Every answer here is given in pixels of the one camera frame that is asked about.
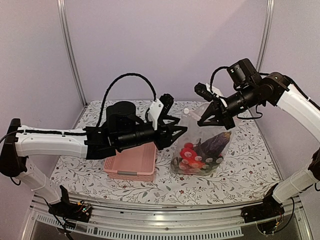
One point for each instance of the floral tablecloth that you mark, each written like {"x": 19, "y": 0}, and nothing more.
{"x": 246, "y": 174}

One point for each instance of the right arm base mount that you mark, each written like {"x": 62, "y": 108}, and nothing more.
{"x": 267, "y": 209}

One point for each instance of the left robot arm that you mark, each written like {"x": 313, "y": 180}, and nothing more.
{"x": 122, "y": 130}

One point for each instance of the aluminium frame post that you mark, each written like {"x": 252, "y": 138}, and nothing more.
{"x": 62, "y": 11}
{"x": 265, "y": 33}

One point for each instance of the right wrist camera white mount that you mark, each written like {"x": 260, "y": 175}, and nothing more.
{"x": 212, "y": 96}

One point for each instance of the clear zip top bag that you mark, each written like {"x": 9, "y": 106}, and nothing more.
{"x": 195, "y": 133}

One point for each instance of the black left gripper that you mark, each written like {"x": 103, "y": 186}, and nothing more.
{"x": 165, "y": 138}

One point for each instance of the right aluminium frame post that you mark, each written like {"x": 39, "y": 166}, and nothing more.
{"x": 265, "y": 33}

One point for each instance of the red cherry tomato bunch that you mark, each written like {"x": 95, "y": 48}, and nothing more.
{"x": 195, "y": 166}

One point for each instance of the left aluminium frame post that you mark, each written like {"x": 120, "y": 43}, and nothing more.
{"x": 62, "y": 11}

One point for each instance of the dark purple eggplant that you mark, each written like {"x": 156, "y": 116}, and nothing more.
{"x": 213, "y": 146}

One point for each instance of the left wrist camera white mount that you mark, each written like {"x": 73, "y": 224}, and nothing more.
{"x": 158, "y": 108}

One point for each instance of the aluminium front rail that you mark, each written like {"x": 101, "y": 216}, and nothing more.
{"x": 121, "y": 220}

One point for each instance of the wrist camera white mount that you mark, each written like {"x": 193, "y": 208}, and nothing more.
{"x": 212, "y": 96}
{"x": 158, "y": 108}

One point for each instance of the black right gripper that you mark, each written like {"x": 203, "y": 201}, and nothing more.
{"x": 222, "y": 117}

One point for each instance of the pink plastic basket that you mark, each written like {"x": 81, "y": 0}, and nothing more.
{"x": 134, "y": 164}

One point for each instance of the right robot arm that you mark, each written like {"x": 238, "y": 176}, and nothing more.
{"x": 254, "y": 89}

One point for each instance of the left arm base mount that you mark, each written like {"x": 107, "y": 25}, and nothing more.
{"x": 79, "y": 211}

